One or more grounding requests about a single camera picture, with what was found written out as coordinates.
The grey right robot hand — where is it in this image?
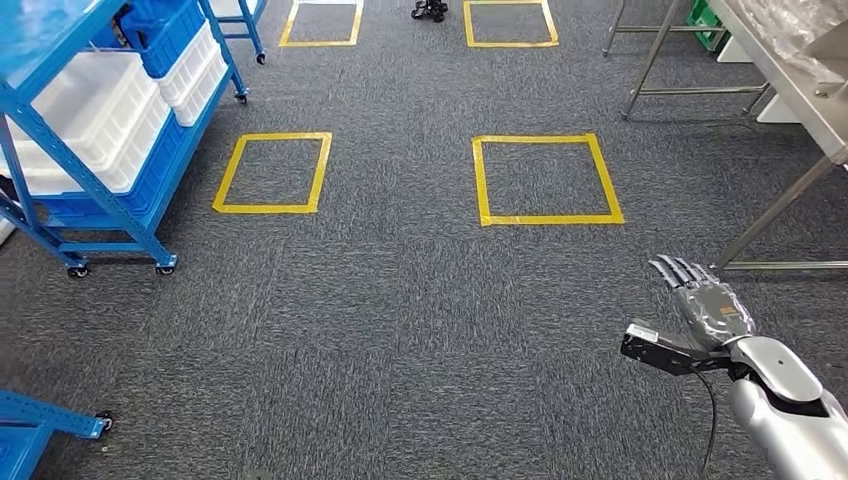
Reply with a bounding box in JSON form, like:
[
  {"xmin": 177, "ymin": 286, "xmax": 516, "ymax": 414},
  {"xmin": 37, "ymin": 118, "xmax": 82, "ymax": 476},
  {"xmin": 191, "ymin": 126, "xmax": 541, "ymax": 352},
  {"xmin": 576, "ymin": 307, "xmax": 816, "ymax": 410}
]
[{"xmin": 647, "ymin": 254, "xmax": 759, "ymax": 352}]

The blue metal shelf rack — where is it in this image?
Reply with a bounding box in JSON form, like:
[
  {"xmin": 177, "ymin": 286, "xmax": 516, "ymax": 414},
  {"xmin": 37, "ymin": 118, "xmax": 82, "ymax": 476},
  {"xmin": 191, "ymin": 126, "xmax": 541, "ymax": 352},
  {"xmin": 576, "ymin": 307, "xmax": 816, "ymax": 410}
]
[{"xmin": 0, "ymin": 0, "xmax": 252, "ymax": 280}]

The stainless steel side table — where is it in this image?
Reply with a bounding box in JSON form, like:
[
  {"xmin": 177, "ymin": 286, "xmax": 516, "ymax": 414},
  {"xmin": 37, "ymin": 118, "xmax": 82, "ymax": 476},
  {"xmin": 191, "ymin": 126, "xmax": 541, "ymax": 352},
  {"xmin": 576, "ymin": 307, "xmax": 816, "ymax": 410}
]
[{"xmin": 707, "ymin": 0, "xmax": 848, "ymax": 273}]

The white box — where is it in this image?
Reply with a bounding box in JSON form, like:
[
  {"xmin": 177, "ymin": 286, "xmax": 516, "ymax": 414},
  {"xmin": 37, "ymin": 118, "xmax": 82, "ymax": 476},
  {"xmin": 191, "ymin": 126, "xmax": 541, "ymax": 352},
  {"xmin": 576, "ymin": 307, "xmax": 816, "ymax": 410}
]
[{"xmin": 715, "ymin": 34, "xmax": 758, "ymax": 65}]

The green plastic crate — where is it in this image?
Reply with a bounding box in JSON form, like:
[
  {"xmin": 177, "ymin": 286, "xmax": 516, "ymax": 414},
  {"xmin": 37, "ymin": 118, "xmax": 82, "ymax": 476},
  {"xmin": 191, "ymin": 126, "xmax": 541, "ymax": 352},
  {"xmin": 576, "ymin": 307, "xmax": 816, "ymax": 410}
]
[{"xmin": 685, "ymin": 0, "xmax": 731, "ymax": 53}]

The clear plastic bag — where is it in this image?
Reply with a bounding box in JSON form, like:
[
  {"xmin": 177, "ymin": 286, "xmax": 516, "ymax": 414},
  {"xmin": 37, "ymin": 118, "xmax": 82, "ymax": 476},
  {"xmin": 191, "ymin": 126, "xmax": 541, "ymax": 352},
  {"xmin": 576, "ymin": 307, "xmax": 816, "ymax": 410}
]
[{"xmin": 733, "ymin": 0, "xmax": 848, "ymax": 84}]

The black floor stand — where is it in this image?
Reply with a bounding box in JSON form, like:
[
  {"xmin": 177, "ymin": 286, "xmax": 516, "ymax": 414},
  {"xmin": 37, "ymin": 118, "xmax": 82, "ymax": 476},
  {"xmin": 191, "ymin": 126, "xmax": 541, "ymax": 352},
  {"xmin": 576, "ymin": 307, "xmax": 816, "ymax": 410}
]
[{"xmin": 410, "ymin": 0, "xmax": 450, "ymax": 24}]

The blue wheeled metal rack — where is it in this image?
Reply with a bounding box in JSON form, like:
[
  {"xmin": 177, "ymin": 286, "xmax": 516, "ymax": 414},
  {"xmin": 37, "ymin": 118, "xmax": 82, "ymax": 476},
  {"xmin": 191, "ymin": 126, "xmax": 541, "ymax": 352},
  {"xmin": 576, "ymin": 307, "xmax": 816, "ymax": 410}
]
[{"xmin": 198, "ymin": 0, "xmax": 270, "ymax": 66}]

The white plastic bin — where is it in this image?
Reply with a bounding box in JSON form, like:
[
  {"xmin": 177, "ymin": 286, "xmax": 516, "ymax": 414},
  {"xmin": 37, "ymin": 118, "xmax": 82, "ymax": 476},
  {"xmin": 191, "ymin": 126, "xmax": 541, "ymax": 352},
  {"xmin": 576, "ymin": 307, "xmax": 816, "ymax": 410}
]
[
  {"xmin": 155, "ymin": 23, "xmax": 221, "ymax": 107},
  {"xmin": 0, "ymin": 51, "xmax": 172, "ymax": 197},
  {"xmin": 173, "ymin": 51, "xmax": 231, "ymax": 128}
]

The small blue metal rack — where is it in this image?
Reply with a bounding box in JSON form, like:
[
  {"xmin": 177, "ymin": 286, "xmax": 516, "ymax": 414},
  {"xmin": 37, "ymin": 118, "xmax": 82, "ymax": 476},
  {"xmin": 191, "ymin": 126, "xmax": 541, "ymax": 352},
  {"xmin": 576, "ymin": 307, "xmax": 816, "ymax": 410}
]
[{"xmin": 0, "ymin": 389, "xmax": 116, "ymax": 480}]

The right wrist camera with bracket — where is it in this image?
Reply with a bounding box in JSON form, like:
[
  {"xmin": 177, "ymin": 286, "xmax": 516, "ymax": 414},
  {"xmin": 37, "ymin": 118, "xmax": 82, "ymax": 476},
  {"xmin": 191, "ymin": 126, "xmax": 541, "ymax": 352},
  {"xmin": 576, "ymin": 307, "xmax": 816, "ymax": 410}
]
[{"xmin": 620, "ymin": 321, "xmax": 735, "ymax": 378}]

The black cable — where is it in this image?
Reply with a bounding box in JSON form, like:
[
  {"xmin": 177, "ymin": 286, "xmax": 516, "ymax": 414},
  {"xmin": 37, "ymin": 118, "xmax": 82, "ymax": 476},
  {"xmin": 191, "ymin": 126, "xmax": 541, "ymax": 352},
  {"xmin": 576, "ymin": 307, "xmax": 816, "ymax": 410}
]
[{"xmin": 692, "ymin": 369, "xmax": 721, "ymax": 477}]

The stainless steel table frame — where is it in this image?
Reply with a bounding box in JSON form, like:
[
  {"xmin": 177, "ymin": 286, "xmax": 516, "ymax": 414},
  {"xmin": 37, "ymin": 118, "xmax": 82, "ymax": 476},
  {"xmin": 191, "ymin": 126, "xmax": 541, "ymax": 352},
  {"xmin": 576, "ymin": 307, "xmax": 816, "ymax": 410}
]
[{"xmin": 601, "ymin": 0, "xmax": 773, "ymax": 122}]

